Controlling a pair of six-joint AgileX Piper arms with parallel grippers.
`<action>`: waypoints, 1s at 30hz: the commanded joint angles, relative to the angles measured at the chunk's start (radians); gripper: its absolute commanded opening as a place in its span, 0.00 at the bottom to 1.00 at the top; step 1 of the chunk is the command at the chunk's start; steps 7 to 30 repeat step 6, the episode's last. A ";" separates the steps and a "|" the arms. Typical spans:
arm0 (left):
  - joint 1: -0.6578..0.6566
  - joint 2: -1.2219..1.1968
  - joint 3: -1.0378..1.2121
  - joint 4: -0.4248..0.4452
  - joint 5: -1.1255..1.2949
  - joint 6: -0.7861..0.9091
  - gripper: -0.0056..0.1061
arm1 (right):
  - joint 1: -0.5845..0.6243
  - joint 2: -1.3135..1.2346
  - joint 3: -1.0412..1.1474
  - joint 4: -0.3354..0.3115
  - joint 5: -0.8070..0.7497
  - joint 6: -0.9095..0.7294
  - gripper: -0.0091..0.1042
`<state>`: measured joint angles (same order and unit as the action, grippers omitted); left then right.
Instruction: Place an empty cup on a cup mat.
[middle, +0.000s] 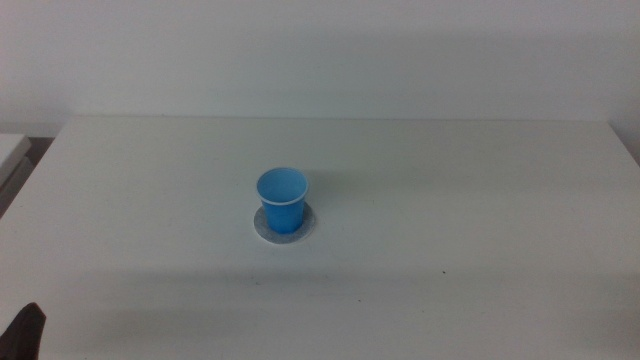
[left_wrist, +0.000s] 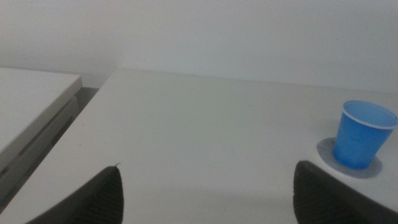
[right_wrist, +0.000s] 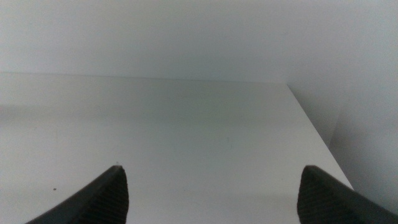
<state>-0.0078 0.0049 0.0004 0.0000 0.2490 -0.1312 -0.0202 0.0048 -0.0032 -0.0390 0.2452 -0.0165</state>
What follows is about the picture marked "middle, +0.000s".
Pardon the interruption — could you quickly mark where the blue plastic cup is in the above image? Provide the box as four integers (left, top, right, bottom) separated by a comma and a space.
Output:
256, 166, 310, 235

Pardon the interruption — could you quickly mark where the round grey cup mat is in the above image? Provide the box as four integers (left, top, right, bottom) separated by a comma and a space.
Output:
253, 200, 317, 245

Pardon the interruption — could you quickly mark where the white side table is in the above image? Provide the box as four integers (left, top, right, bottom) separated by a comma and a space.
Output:
0, 133, 33, 217

